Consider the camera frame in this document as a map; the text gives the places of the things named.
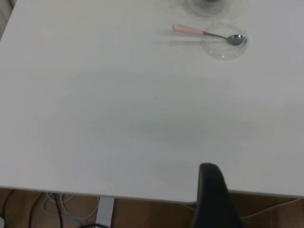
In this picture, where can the grey metal table leg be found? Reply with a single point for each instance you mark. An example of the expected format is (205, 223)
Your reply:
(105, 211)

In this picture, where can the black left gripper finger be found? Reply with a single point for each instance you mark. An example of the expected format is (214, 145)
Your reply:
(213, 197)

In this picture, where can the clear double-wall glass cup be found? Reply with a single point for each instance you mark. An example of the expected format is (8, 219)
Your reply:
(202, 9)

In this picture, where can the clear glass saucer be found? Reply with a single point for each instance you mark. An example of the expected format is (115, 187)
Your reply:
(224, 51)

